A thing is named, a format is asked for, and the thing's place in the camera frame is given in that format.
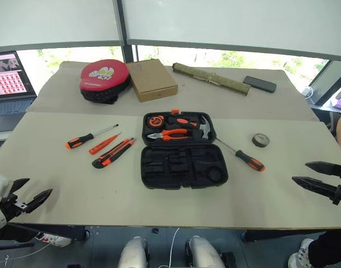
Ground dark window post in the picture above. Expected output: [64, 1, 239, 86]
[122, 44, 139, 64]

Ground silver robot right leg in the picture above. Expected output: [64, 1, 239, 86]
[185, 236, 226, 268]

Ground white sneaker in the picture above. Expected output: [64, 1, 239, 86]
[287, 238, 314, 268]

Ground open laptop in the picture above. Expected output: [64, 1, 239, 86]
[0, 50, 38, 118]

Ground orange voltage tester pen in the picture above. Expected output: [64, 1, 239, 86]
[88, 133, 122, 155]

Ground silver robot left leg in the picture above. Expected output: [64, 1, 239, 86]
[117, 236, 150, 268]

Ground dark electrical tape roll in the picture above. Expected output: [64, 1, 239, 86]
[251, 133, 271, 147]

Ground black orange screwdriver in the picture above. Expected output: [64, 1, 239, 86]
[215, 137, 266, 173]
[65, 123, 120, 150]

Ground white power strip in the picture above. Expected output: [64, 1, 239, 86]
[36, 233, 73, 248]

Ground black tool case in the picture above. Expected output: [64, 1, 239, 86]
[140, 109, 229, 190]

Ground orange handled pliers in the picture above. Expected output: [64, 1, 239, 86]
[146, 128, 194, 142]

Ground brown paper table sheet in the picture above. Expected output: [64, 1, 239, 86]
[27, 61, 319, 122]

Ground silver claw hammer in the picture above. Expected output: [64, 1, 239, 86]
[197, 115, 216, 141]

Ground brown cardboard box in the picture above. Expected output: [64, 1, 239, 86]
[125, 58, 179, 103]

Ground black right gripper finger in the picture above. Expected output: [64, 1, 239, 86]
[291, 175, 340, 200]
[305, 161, 341, 176]

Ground black table base bar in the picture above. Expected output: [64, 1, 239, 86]
[241, 229, 326, 243]
[8, 223, 92, 242]

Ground orange black tape measure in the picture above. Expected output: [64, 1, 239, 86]
[147, 116, 165, 128]

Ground black orange utility knife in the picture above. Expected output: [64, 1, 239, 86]
[91, 137, 137, 169]

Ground silver robot leg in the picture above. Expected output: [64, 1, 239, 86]
[185, 236, 226, 268]
[117, 236, 150, 268]

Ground red boxing pad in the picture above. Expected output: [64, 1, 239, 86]
[79, 59, 131, 106]

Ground black smartphone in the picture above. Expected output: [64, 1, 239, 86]
[243, 75, 277, 94]

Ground white roller blind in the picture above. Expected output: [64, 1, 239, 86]
[0, 0, 125, 50]
[121, 0, 341, 59]

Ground white floor cable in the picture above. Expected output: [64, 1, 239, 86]
[162, 227, 180, 268]

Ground bystander black trouser leg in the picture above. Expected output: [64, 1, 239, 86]
[309, 228, 341, 268]

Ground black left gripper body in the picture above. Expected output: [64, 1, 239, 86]
[0, 193, 29, 223]

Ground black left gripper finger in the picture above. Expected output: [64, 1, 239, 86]
[7, 178, 31, 200]
[23, 188, 54, 214]

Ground rolled bamboo scroll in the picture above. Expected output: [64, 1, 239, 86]
[172, 62, 252, 97]

